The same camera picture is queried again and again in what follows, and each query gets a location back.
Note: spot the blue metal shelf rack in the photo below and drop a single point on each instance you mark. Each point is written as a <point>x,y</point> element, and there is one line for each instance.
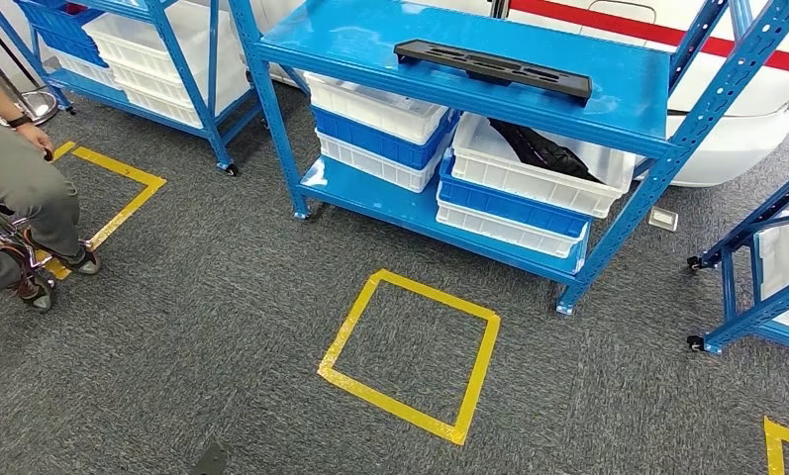
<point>171,59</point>
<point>748,314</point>
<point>368,36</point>

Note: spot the metal floor socket plate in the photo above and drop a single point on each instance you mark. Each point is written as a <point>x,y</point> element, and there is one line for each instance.
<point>663,219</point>

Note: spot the black left camera bracket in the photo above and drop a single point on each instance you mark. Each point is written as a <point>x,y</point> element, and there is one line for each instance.
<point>212,460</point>

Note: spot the long black plastic part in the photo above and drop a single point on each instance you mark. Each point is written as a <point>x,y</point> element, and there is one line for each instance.
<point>492,69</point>

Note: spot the blue plastic bin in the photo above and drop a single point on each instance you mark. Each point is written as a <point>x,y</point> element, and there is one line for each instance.
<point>512,210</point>
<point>381,141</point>
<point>59,29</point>

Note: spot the black stanchion post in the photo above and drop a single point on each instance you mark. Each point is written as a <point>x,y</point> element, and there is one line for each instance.
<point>499,8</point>

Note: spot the person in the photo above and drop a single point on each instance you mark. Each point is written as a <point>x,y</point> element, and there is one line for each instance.
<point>27,183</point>

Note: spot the yellow floor tape square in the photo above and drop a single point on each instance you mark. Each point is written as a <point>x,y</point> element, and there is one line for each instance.
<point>774,446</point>
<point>394,401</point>
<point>125,172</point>

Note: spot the chrome stool black seat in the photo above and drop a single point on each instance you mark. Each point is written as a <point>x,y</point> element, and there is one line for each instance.
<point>0,229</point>

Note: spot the red barrier belt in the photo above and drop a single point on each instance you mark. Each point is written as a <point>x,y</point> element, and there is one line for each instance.
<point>630,26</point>

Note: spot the chrome stanchion post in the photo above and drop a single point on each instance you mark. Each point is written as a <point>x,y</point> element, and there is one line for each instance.
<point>36,105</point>

